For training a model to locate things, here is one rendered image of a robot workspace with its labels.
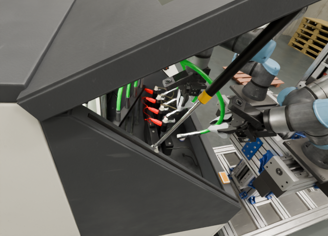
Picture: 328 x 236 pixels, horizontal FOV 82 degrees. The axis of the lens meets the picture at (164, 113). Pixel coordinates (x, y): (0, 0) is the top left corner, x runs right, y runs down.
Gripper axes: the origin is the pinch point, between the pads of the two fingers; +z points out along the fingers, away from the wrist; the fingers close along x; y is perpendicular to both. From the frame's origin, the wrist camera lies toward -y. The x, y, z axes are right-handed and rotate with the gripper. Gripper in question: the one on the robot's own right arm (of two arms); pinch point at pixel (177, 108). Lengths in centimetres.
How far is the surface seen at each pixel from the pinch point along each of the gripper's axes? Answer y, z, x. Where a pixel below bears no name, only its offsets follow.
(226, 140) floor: 110, 116, 74
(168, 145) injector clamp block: -1.6, 18.2, -4.5
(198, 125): 19.6, 21.2, 10.2
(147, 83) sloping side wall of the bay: -7.8, 8.1, 31.1
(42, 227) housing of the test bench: -44, 10, -35
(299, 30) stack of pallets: 537, 67, 448
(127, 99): -20.2, 1.0, 7.2
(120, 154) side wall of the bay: -24.9, -18.8, -34.9
